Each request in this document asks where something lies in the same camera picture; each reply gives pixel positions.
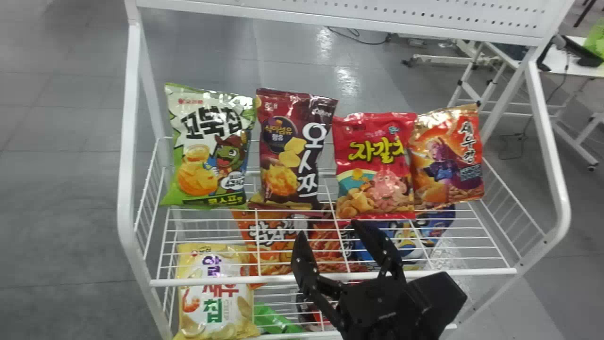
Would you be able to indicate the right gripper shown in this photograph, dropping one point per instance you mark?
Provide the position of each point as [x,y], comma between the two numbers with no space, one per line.
[377,307]

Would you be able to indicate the blue snack packet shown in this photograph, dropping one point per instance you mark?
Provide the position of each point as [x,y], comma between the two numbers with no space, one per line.
[415,236]

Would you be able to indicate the plain green snack packet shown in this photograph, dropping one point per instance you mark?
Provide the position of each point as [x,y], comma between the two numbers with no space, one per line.
[273,321]

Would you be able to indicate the red snack packet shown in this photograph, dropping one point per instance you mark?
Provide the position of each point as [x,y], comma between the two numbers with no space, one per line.
[373,165]

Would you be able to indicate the maroon snack packet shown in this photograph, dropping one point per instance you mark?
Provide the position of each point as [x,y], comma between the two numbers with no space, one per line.
[292,151]

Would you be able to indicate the yellow snack packet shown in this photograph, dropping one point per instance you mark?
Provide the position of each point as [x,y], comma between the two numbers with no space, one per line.
[212,293]

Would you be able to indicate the gold orange snack packet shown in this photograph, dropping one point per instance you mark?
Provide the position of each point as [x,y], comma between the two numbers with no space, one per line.
[448,156]

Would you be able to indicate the white side table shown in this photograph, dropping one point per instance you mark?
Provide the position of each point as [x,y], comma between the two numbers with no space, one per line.
[578,66]

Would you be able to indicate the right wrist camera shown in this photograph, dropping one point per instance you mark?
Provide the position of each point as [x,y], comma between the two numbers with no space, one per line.
[436,297]

